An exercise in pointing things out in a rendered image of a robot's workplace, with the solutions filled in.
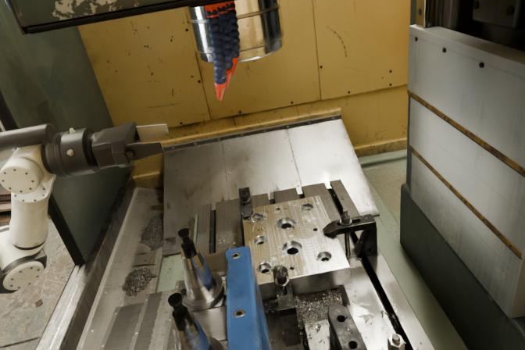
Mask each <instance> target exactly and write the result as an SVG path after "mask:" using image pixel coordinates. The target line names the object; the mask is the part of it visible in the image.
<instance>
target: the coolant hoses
mask: <svg viewBox="0 0 525 350"><path fill-rule="evenodd" d="M234 1H237V0H222V1H217V2H209V3H204V4H200V5H191V6H189V7H190V8H196V7H200V6H205V15H206V16H207V23H208V24H209V27H208V29H209V31H210V35H209V36H210V38H211V39H212V40H211V46H213V47H212V53H214V54H213V56H212V57H213V59H214V62H213V64H214V66H215V67H214V70H215V73H214V75H215V79H214V80H215V87H216V95H217V99H218V100H219V101H220V100H222V97H223V93H224V89H225V88H227V87H228V84H229V82H230V77H231V76H233V75H234V71H235V69H236V66H237V64H238V60H239V55H240V53H239V51H238V50H239V49H240V45H239V44H238V43H239V42H240V38H239V37H238V36H239V35H240V33H239V31H238V28H239V26H238V24H237V21H238V18H237V17H236V15H237V11H236V9H235V7H236V5H235V3H234Z"/></svg>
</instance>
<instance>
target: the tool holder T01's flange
mask: <svg viewBox="0 0 525 350"><path fill-rule="evenodd" d="M211 272H212V271H211ZM212 274H213V276H214V277H215V279H216V283H217V286H216V290H215V291H214V293H213V294H212V295H210V296H209V297H208V298H205V299H203V300H198V301H196V300H192V299H190V298H189V297H188V296H187V294H186V290H185V284H184V283H183V284H182V286H181V288H180V293H181V294H182V295H185V296H184V298H183V301H182V303H183V305H184V306H186V307H187V309H188V311H189V312H193V311H202V310H206V309H209V308H213V307H218V306H222V305H224V304H225V302H226V300H227V296H226V295H224V286H223V285H222V284H221V283H223V281H222V278H221V276H220V275H219V274H218V273H215V272H212Z"/></svg>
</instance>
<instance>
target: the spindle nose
mask: <svg viewBox="0 0 525 350"><path fill-rule="evenodd" d="M234 3H235V5H236V7H235V9H236V11H237V15H236V17H237V19H238V21H237V24H238V26H239V28H238V29H237V30H238V31H239V33H240V35H239V36H238V37H239V38H240V42H239V43H238V44H239V45H240V49H239V50H238V51H239V53H240V55H239V60H238V61H237V62H238V63H239V62H244V61H248V60H253V59H258V58H262V57H264V56H267V55H271V54H273V53H274V52H277V51H279V50H280V49H281V48H282V47H283V46H284V25H283V19H282V12H281V6H280V0H237V1H234ZM187 9H188V13H189V16H190V19H191V26H192V30H193V33H194V37H195V43H196V46H197V50H198V51H199V55H200V59H201V60H203V61H204V62H206V63H213V62H214V59H213V54H214V53H213V52H212V48H213V46H211V40H212V39H211V38H210V36H209V35H210V31H209V29H208V27H209V24H208V23H207V16H206V15H205V6H200V7H196V8H190V7H189V6H188V7H187Z"/></svg>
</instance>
